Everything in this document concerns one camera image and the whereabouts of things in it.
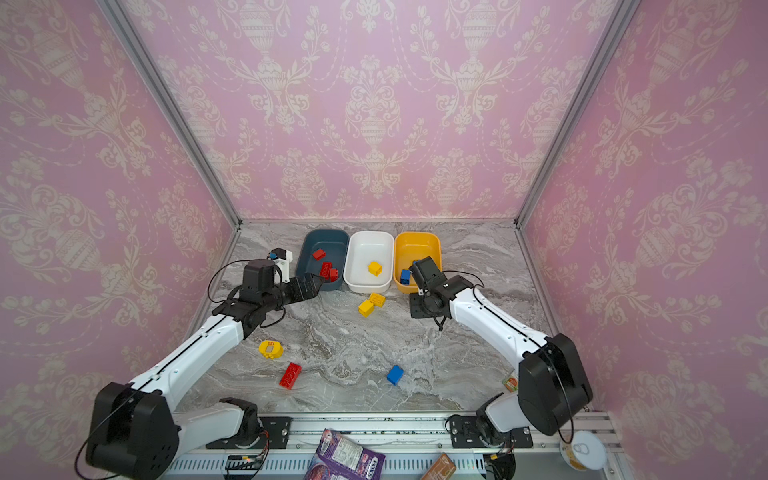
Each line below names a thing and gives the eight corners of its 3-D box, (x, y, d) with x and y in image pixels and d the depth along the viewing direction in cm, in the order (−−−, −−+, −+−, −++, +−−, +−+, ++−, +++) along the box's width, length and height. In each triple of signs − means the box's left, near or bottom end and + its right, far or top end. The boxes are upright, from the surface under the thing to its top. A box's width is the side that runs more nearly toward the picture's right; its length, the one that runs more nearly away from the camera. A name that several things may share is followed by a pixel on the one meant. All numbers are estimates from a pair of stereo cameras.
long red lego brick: (280, 386, 84) (277, 383, 82) (293, 364, 87) (290, 361, 86) (290, 390, 83) (287, 388, 81) (302, 368, 87) (300, 365, 85)
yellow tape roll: (260, 358, 88) (256, 354, 86) (264, 345, 91) (260, 340, 88) (282, 358, 88) (279, 354, 86) (286, 345, 91) (282, 340, 88)
